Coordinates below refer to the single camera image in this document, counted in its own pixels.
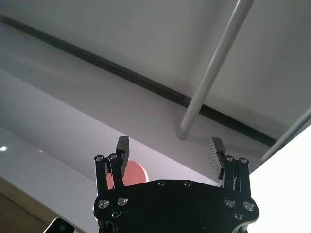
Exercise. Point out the black track strip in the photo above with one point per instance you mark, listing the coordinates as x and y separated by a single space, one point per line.
97 60

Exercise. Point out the pink plastic cup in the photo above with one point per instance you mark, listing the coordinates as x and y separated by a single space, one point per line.
136 172

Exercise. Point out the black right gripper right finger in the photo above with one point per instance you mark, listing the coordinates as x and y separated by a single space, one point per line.
216 157

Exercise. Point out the light wooden panel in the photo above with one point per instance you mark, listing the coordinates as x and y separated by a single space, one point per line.
22 204

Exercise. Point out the thin grey metal pipe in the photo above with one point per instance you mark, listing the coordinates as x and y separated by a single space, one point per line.
289 136
213 65

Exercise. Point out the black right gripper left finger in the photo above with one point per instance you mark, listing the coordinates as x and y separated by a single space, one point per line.
122 157

